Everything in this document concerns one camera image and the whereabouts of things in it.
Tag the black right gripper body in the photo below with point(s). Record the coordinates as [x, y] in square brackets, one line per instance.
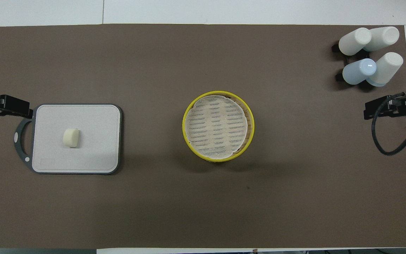
[405, 106]

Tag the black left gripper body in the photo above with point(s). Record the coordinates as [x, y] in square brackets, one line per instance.
[14, 106]

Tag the pale steamed bun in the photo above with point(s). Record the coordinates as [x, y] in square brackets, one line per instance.
[71, 137]

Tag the yellow bamboo steamer base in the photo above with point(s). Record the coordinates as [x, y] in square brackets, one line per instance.
[217, 128]

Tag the yellow rimmed bamboo steamer basket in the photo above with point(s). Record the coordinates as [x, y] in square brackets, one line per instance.
[253, 132]

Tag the white cup with blue rim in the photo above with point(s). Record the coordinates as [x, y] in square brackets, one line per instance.
[386, 68]

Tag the light blue plastic cup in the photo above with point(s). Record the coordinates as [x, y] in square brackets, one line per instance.
[358, 71]

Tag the white plastic cup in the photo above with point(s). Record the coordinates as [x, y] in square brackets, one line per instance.
[384, 37]
[354, 41]

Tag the black cup rack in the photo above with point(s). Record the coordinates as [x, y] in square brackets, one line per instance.
[339, 76]

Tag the grey and white cutting board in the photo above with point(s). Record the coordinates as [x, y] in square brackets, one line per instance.
[90, 148]

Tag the brown table mat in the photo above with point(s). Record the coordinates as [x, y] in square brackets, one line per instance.
[196, 208]

